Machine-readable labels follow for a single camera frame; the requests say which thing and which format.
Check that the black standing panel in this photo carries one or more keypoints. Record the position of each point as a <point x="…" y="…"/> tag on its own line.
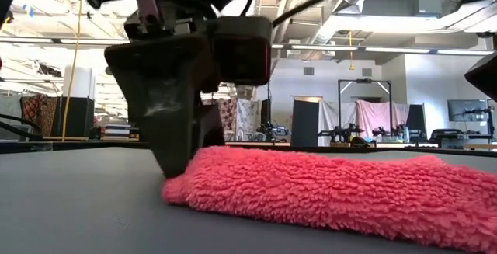
<point x="304" y="124"/>

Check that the ceiling light bar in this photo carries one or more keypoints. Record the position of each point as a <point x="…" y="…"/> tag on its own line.
<point x="466" y="52"/>
<point x="324" y="47"/>
<point x="397" y="50"/>

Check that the black station frame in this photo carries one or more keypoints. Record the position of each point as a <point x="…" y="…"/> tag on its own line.
<point x="339" y="102"/>

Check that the black computer monitor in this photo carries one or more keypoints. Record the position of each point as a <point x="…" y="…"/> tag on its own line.
<point x="466" y="110"/>

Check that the pink draped cloth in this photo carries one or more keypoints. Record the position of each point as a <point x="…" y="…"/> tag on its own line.
<point x="372" y="116"/>

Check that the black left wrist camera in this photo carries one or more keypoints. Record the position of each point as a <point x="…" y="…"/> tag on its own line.
<point x="240" y="52"/>

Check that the white column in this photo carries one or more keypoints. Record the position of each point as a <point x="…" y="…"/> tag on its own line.
<point x="79" y="83"/>

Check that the black box cabinet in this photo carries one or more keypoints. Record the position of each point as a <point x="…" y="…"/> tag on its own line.
<point x="77" y="116"/>

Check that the floral patterned cloth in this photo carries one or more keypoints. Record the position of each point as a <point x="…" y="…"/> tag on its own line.
<point x="228" y="116"/>

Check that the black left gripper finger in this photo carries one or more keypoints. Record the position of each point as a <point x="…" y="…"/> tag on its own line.
<point x="211" y="129"/>
<point x="163" y="110"/>

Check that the stack of books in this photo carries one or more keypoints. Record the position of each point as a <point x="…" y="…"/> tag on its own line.
<point x="116" y="131"/>

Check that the white patterned cloth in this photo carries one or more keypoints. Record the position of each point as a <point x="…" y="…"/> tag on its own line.
<point x="248" y="116"/>

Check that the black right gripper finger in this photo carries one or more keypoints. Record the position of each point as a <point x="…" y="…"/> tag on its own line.
<point x="485" y="77"/>

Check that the white draped cloth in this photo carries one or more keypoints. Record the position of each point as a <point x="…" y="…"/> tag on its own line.
<point x="330" y="118"/>

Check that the red patterned cloth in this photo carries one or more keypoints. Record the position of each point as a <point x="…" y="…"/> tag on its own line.
<point x="39" y="114"/>

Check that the pink terry towel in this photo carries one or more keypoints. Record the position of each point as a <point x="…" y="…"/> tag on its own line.
<point x="310" y="192"/>

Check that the yellow hanging pendant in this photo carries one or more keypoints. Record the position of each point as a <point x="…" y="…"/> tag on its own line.
<point x="351" y="65"/>

